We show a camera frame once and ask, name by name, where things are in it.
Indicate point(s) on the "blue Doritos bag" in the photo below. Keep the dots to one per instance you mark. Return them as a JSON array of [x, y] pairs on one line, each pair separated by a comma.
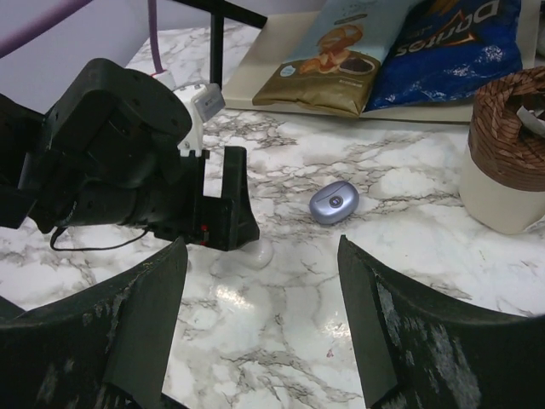
[[447, 50]]

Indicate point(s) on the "brown cookie bag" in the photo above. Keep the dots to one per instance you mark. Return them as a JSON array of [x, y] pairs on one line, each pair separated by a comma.
[[334, 66]]

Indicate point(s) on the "purple earbud charging case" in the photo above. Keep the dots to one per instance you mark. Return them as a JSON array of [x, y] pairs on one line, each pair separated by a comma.
[[334, 202]]

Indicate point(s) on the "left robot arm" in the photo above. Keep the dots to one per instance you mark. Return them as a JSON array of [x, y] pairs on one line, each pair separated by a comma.
[[121, 148]]

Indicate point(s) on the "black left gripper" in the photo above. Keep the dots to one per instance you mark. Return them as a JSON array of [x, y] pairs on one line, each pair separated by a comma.
[[224, 223]]

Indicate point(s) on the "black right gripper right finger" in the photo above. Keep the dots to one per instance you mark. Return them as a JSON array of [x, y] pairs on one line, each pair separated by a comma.
[[415, 347]]

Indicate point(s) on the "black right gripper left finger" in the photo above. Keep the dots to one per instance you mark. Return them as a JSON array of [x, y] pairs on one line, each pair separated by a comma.
[[104, 347]]

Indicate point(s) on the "white earbud charging case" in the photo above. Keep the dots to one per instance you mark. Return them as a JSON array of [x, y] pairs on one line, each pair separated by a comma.
[[260, 253]]

